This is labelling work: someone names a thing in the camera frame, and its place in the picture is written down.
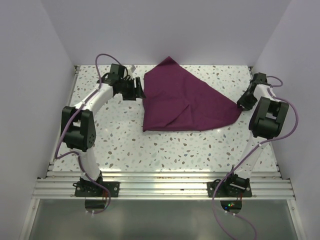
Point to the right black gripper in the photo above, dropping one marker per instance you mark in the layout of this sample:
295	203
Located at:
247	106

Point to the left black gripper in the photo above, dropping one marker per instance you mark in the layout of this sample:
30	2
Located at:
135	92

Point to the purple surgical cloth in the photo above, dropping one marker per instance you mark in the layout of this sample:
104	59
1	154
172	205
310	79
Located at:
176	100

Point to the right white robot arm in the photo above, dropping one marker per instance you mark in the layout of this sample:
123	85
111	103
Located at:
266	124

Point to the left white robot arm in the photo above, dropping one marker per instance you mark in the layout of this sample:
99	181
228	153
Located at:
78	129

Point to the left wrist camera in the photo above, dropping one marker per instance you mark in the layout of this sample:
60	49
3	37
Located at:
132	68

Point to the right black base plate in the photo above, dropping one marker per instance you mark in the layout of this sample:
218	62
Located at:
226	191

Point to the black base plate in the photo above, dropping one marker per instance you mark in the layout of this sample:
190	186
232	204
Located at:
91	190
226	191

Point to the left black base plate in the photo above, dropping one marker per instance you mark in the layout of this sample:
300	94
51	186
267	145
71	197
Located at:
91	190

